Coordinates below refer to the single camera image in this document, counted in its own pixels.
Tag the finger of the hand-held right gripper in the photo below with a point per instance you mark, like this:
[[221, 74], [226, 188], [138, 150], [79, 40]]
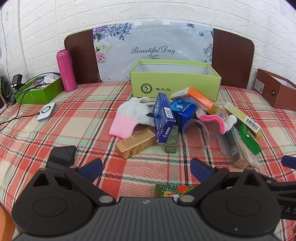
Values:
[[289, 161]]

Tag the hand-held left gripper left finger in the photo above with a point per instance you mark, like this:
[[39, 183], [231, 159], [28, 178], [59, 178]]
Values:
[[92, 169]]

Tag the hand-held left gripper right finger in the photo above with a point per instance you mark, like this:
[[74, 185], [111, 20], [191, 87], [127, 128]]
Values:
[[201, 169]]

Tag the green red packet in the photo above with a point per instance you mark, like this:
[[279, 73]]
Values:
[[166, 190]]

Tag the white glove pink cuff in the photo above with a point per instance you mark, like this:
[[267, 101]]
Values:
[[129, 113], [215, 119]]

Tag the blue rounded box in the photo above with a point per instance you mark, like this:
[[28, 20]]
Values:
[[185, 113]]

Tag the tall blue box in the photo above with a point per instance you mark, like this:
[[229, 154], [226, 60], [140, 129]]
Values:
[[161, 115]]

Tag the orange box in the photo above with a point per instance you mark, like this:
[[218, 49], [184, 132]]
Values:
[[198, 95]]

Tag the light green cardboard box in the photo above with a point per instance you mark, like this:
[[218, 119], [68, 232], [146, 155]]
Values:
[[148, 85]]

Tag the clear plastic cup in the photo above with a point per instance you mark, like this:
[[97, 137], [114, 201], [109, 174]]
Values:
[[196, 136]]

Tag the black phone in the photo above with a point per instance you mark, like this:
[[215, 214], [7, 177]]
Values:
[[61, 156]]

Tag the clear plastic wrapper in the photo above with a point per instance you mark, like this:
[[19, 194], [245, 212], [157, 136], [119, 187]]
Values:
[[253, 160]]

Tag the silver gold long box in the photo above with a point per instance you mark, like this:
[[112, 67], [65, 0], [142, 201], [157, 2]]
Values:
[[235, 148]]

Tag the olive small box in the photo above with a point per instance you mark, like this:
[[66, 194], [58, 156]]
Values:
[[171, 141]]

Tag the plaid tablecloth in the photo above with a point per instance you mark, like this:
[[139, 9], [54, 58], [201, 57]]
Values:
[[69, 129]]

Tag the small gold box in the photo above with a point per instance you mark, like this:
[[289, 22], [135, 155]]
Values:
[[218, 110]]

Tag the yellow-green long barcode box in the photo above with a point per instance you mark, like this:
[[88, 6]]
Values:
[[240, 115]]

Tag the brown open box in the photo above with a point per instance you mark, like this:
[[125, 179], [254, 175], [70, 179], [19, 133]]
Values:
[[268, 92]]

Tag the white round-button device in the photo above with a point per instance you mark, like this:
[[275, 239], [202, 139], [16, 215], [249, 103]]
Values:
[[46, 112]]

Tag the small green open box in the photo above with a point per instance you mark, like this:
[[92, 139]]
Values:
[[34, 96]]

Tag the white blue small box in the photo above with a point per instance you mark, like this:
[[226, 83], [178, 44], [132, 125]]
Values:
[[50, 78]]

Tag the pink thermos bottle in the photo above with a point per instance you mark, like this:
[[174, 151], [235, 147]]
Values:
[[66, 71]]

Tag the orange cloth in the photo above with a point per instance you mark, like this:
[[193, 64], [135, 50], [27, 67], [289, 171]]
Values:
[[5, 222]]

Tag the black charger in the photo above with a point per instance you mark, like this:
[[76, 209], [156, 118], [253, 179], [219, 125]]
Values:
[[16, 81]]

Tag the floral plastic bag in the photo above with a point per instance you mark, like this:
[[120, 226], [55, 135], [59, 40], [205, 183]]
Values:
[[150, 39]]

